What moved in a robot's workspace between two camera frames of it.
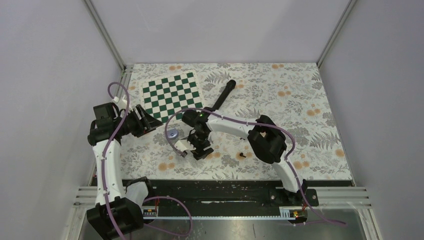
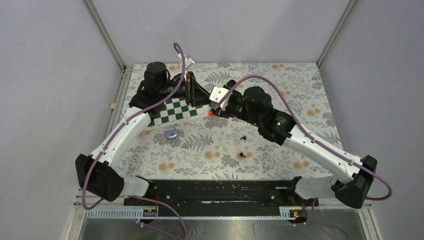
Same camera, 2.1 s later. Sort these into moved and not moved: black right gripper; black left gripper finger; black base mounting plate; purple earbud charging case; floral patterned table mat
Moved: black left gripper finger; black right gripper
Not moved: black base mounting plate; floral patterned table mat; purple earbud charging case
